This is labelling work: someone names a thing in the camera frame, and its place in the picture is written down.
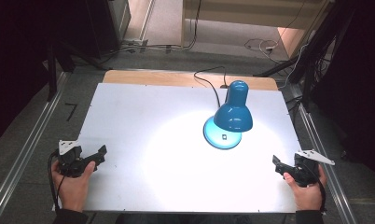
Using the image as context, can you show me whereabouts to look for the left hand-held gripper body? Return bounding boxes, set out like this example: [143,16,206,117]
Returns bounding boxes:
[56,139,93,178]

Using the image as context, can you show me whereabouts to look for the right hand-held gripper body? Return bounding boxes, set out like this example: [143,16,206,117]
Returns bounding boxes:
[292,149,336,189]

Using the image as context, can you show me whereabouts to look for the blue desk lamp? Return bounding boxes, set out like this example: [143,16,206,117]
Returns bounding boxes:
[202,79,254,150]

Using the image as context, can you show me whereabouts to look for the person's right hand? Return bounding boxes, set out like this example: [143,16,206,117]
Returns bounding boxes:
[283,165,328,212]

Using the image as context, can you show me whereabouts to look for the person's left hand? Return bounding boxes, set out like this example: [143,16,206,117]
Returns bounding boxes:
[50,160,97,214]

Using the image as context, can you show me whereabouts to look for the black metal stand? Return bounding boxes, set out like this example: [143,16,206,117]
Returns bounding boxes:
[45,39,76,103]

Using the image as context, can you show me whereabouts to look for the grey power strip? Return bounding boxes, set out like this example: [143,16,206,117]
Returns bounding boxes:
[121,37,149,49]

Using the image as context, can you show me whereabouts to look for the black cabinet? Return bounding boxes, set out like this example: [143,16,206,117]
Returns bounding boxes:
[84,0,132,60]

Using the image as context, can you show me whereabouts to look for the light wooden desk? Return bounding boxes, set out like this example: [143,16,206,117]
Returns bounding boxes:
[181,0,334,59]

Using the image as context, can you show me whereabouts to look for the aluminium floor rail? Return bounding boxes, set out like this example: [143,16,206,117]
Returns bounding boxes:
[288,83,358,224]
[0,71,69,224]

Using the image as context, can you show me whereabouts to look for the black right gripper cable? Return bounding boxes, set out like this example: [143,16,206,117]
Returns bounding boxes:
[306,164,328,214]

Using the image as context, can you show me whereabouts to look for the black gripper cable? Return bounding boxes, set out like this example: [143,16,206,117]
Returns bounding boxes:
[306,164,328,214]
[47,150,67,213]

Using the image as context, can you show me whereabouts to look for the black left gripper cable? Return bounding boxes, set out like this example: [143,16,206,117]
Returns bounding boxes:
[47,150,67,213]

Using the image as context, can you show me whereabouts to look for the black lamp cable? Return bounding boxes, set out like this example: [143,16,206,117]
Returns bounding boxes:
[193,65,230,108]

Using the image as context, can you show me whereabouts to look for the black stand with cables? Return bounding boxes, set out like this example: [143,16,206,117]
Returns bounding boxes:
[253,0,358,110]

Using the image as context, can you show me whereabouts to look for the white floor cable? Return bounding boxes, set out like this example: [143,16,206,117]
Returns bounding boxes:
[243,36,281,56]

